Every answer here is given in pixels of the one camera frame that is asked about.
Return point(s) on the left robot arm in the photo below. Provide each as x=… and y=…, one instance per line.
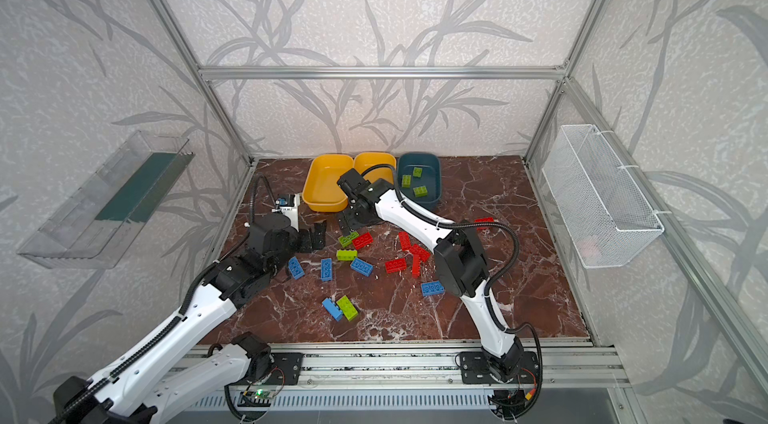
x=135, y=388

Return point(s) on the red brick top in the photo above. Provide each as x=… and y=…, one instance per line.
x=404, y=241

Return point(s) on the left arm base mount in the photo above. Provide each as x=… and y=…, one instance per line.
x=276, y=369

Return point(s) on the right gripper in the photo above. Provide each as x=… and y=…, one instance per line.
x=351, y=182

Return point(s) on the blue brick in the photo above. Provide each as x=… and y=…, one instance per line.
x=433, y=288
x=295, y=269
x=326, y=274
x=334, y=311
x=361, y=267

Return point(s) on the blue brick bottom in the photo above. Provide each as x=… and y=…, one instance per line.
x=334, y=311

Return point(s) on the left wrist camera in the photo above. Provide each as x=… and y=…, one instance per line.
x=288, y=205

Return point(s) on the red brick vertical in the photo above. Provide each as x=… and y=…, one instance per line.
x=416, y=266

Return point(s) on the clear acrylic shelf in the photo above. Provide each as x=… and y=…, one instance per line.
x=94, y=228

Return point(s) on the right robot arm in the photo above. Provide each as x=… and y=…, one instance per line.
x=461, y=262

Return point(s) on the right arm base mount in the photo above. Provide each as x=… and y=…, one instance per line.
x=474, y=369

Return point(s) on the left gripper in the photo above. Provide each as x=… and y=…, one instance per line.
x=309, y=235

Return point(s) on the yellow bin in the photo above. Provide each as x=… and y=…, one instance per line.
x=321, y=192
x=364, y=161

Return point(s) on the white wire basket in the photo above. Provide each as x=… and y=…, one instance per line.
x=607, y=216

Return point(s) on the green brick bottom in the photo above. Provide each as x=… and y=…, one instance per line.
x=348, y=309

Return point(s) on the red brick diagonal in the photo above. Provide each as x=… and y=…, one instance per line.
x=420, y=253

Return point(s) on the middle yellow bin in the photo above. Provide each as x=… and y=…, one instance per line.
x=364, y=161

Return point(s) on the left yellow bin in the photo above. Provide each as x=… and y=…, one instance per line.
x=321, y=192

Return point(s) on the teal bin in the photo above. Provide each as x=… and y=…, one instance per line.
x=431, y=177

